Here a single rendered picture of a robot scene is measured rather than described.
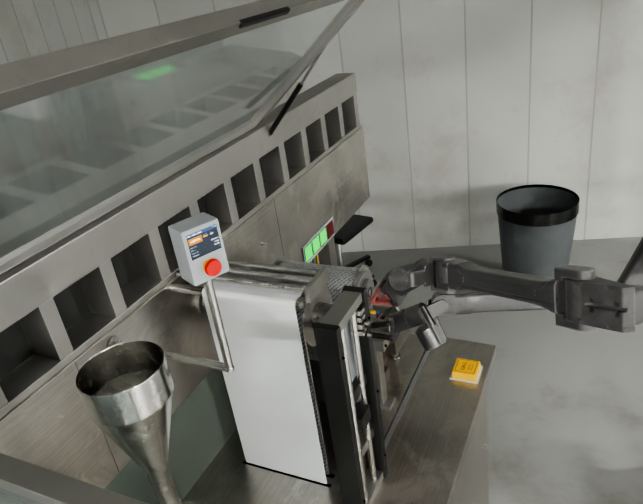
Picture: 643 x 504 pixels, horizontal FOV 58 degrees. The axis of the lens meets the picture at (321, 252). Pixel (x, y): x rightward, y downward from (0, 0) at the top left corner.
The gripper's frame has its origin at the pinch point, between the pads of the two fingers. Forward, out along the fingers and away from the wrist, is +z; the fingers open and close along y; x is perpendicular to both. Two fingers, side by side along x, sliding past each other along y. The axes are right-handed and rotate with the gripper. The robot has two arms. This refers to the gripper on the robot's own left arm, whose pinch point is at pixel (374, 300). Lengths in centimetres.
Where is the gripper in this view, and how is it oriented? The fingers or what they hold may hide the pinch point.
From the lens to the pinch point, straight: 155.9
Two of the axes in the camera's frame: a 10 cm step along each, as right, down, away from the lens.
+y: 4.3, -5.1, 7.5
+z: -6.0, 4.6, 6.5
